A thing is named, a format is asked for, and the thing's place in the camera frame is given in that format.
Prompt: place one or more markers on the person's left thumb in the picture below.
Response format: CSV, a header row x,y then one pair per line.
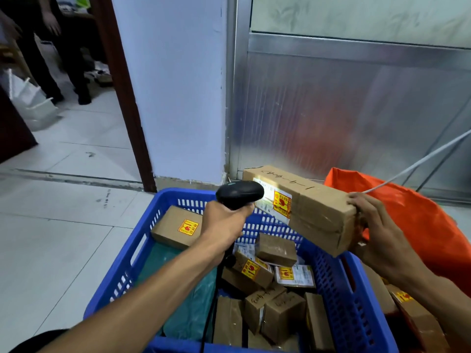
x,y
244,211

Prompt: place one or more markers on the brown taped cardboard box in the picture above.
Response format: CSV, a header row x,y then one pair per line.
x,y
381,292
419,323

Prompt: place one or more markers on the orange sack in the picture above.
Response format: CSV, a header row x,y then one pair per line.
x,y
415,220

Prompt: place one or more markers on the aluminium partition panel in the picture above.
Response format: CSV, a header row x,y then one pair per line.
x,y
349,99

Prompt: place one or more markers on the teal plastic mailer bag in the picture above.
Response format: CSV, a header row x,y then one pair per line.
x,y
191,305

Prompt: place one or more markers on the long cardboard parcel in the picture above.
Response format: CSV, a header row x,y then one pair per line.
x,y
316,209

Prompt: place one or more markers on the black barcode scanner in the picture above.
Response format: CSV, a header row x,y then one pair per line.
x,y
237,192

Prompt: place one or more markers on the person's left forearm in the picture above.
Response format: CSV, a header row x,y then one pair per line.
x,y
147,301

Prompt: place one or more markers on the pile of small cardboard parcels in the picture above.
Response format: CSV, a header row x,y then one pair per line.
x,y
276,301

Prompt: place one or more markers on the dark brown door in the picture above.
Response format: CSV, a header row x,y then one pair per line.
x,y
13,128

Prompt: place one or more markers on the brown wooden door frame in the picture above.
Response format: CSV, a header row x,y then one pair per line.
x,y
125,95

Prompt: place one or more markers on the person's right forearm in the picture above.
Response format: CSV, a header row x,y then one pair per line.
x,y
438,301

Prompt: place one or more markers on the person's right fingers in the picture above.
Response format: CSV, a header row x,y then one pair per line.
x,y
360,200

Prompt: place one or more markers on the person's black shirt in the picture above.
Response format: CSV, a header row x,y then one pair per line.
x,y
35,343

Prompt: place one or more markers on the person's right hand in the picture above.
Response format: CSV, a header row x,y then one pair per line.
x,y
386,242

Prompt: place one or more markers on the blue plastic basket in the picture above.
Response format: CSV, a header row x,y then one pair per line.
x,y
349,301

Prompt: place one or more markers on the person's left hand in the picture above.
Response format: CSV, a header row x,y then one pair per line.
x,y
219,224

